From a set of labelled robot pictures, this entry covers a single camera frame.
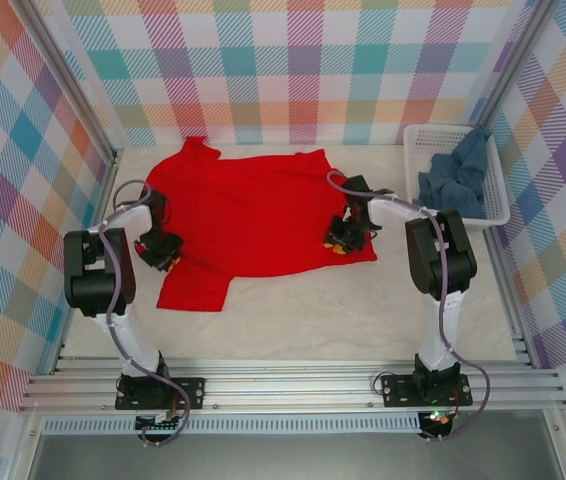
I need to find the red t-shirt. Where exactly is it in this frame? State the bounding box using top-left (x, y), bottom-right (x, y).
top-left (145, 135), bottom-right (379, 314)

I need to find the blue t-shirt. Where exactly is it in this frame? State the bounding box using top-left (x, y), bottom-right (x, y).
top-left (416, 125), bottom-right (494, 220)

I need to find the white plastic basket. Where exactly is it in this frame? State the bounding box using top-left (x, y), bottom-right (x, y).
top-left (402, 123), bottom-right (512, 231)

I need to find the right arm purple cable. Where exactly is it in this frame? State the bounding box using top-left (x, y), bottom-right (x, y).
top-left (325, 169), bottom-right (492, 444)

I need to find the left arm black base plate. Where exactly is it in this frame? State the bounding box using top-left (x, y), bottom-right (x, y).
top-left (114, 377), bottom-right (207, 412)

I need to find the aluminium rail beam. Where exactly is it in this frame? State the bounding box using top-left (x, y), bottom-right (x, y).
top-left (17, 357), bottom-right (566, 414)

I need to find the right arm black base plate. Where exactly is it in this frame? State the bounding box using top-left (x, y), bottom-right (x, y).
top-left (380, 373), bottom-right (474, 409)

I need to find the white slotted cable duct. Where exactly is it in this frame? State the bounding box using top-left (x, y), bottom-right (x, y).
top-left (42, 412), bottom-right (422, 435)

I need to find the aluminium frame post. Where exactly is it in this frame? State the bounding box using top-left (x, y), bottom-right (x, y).
top-left (12, 0), bottom-right (124, 161)
top-left (467, 0), bottom-right (554, 131)

